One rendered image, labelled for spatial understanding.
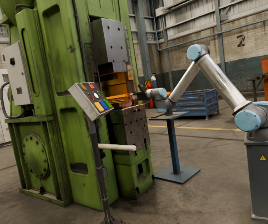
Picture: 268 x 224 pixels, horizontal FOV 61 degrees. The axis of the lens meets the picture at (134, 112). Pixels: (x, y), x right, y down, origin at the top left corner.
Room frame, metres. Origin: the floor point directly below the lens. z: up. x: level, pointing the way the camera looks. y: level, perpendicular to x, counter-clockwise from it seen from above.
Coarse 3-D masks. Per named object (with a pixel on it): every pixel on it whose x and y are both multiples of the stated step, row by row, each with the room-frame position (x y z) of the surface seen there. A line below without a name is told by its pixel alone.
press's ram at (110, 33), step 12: (96, 24) 2.18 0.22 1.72; (108, 24) 2.20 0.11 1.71; (120, 24) 2.34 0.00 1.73; (96, 36) 2.19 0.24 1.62; (108, 36) 2.18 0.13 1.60; (120, 36) 2.32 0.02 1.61; (96, 48) 2.21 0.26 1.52; (108, 48) 2.16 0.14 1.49; (120, 48) 2.30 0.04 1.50; (108, 60) 2.14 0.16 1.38; (120, 60) 2.27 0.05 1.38
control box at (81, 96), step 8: (72, 88) 1.60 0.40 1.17; (80, 88) 1.59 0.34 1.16; (88, 88) 1.71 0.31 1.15; (96, 88) 1.86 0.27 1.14; (80, 96) 1.58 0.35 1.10; (88, 96) 1.61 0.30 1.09; (104, 96) 1.89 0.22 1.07; (80, 104) 1.59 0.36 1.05; (88, 104) 1.57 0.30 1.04; (88, 112) 1.58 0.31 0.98; (96, 112) 1.56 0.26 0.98; (104, 112) 1.65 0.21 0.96
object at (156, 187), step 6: (156, 186) 2.35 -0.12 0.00; (150, 192) 2.23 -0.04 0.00; (156, 192) 2.22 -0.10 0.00; (162, 192) 2.20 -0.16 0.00; (120, 198) 2.21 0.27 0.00; (126, 198) 2.18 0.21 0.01; (138, 198) 2.14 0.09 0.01; (144, 198) 2.13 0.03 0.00; (150, 198) 2.12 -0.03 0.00; (132, 204) 2.05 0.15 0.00; (138, 204) 2.03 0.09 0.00
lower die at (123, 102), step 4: (112, 100) 2.35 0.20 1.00; (116, 100) 2.32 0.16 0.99; (120, 100) 2.29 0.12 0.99; (124, 100) 2.24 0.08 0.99; (128, 100) 2.29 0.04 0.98; (112, 104) 2.23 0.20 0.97; (116, 104) 2.19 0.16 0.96; (120, 104) 2.19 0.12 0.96; (124, 104) 2.24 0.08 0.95; (128, 104) 2.29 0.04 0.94
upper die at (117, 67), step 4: (104, 64) 2.24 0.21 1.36; (108, 64) 2.20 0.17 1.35; (112, 64) 2.17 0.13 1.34; (116, 64) 2.22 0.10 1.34; (120, 64) 2.26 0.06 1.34; (124, 64) 2.31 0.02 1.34; (100, 68) 2.27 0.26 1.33; (104, 68) 2.24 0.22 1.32; (108, 68) 2.21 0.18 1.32; (112, 68) 2.18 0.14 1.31; (116, 68) 2.21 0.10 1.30; (120, 68) 2.26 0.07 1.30; (124, 68) 2.31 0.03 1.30; (100, 72) 2.28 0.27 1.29; (104, 72) 2.25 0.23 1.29; (108, 72) 2.22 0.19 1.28; (112, 72) 2.19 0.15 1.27; (116, 72) 2.27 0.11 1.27; (120, 72) 2.37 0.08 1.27
